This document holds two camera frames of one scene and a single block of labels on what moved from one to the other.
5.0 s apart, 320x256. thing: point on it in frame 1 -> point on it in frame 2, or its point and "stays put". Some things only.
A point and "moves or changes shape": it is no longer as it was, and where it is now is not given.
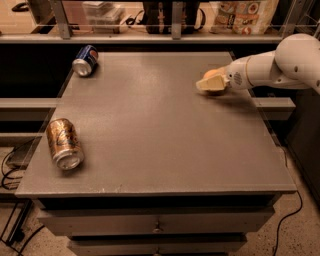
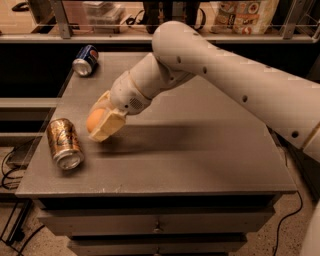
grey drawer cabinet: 167,169 stays put
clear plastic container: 104,13 stays put
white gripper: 236,77 -> 127,94
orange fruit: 215,72 moves or changes shape
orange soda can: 64,143 stays put
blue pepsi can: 85,61 stays put
